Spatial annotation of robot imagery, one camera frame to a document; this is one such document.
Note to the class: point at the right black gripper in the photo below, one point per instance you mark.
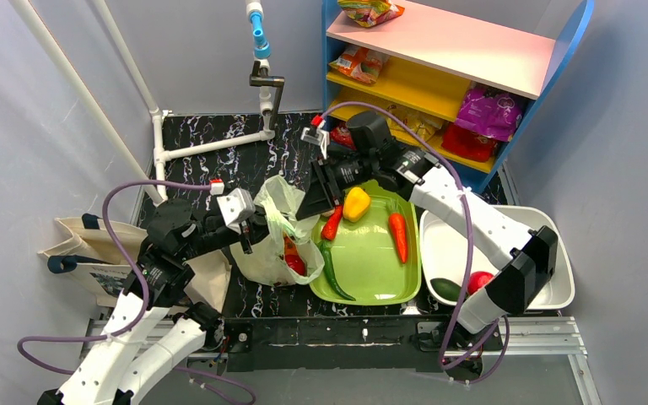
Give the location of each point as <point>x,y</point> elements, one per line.
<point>328,182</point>

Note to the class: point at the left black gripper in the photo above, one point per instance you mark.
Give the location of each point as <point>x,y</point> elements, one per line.
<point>247,234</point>

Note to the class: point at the translucent white plastic bag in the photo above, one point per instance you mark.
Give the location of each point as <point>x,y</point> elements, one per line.
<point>266,264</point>

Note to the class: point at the red strawberry fruit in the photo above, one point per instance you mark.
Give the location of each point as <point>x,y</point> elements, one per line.
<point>296,264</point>

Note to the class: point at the beige canvas tote bag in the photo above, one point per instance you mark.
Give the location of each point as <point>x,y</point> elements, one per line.
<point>90,257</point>

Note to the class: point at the red orange tomato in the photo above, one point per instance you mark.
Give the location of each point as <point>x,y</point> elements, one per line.
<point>290,248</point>

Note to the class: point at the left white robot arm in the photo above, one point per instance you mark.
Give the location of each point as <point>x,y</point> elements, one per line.
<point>115,370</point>

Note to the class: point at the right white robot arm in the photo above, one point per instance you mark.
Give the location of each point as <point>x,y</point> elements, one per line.
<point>440,194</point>

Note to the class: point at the red snack bag left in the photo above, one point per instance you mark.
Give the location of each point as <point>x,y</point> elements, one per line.
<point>341,135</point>

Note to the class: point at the red snack bag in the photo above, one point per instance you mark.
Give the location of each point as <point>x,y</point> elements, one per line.
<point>341,135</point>
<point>468,145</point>

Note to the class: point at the yellow snack bag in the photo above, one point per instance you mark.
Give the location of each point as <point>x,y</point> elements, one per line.
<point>423,124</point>

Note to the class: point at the orange snack bag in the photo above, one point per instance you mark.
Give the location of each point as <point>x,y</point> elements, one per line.
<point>360,63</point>

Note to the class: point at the red snack bag right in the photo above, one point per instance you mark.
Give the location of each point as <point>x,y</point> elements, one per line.
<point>468,145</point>

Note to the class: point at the purple snack bag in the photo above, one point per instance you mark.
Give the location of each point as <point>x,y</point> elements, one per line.
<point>490,112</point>

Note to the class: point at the red chili pepper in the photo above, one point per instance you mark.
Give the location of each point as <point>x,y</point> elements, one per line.
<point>330,228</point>

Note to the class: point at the yellow bell pepper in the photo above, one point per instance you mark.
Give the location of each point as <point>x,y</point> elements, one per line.
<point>356,204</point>

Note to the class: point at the green chili pepper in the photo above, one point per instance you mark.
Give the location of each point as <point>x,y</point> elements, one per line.
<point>328,270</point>

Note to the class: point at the orange carrot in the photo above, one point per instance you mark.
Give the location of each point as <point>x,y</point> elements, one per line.
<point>398,231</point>

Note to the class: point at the green plastic tray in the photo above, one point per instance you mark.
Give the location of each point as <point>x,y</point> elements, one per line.
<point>365,259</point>

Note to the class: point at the white plastic tray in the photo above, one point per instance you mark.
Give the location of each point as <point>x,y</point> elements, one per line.
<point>520,246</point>

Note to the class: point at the dark green avocado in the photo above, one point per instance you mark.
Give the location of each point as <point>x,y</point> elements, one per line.
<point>446,289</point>

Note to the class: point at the red apple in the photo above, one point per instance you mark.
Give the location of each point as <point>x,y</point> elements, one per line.
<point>478,280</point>

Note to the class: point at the colourful shelf unit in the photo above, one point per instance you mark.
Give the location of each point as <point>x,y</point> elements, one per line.
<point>435,55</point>

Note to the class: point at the white pvc pipe frame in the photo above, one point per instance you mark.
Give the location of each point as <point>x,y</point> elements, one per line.
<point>270,87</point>

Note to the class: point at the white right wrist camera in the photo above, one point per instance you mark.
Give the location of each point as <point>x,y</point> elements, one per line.
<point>315,134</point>

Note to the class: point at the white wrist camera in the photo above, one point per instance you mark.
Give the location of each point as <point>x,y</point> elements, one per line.
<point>315,134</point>
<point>236,206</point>

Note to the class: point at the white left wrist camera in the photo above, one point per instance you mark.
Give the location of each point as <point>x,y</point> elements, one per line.
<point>236,206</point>

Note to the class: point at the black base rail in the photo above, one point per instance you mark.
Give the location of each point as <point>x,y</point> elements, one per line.
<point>327,343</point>

